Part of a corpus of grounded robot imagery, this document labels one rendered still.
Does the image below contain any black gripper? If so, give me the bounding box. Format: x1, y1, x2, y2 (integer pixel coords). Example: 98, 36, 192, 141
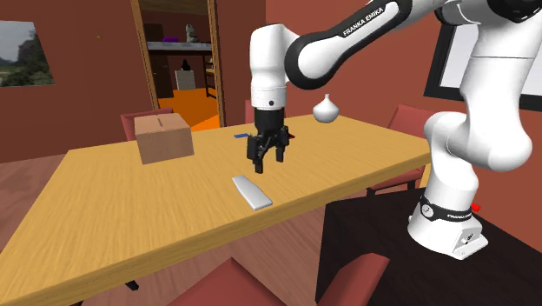
247, 107, 291, 176

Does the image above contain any white flat remote control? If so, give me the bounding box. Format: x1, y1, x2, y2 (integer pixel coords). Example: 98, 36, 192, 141
230, 174, 274, 211

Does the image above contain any white round vase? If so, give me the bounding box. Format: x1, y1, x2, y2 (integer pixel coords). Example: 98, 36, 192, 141
312, 93, 340, 124

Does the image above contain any brown cardboard box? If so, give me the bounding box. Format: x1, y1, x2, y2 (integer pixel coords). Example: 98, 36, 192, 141
133, 111, 195, 166

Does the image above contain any wooden framed doorway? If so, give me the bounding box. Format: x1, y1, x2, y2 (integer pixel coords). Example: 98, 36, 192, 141
129, 0, 228, 133

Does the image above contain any dark robot stand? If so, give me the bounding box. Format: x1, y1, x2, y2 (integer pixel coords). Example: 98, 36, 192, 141
314, 188, 542, 306

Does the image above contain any wooden dining table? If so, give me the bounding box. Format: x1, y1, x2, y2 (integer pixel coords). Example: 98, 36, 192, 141
0, 112, 432, 306

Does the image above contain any black framed white picture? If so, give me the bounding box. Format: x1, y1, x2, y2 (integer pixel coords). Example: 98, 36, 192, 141
423, 23, 542, 113

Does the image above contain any landscape view window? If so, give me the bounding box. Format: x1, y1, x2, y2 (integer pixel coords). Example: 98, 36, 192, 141
0, 19, 56, 89

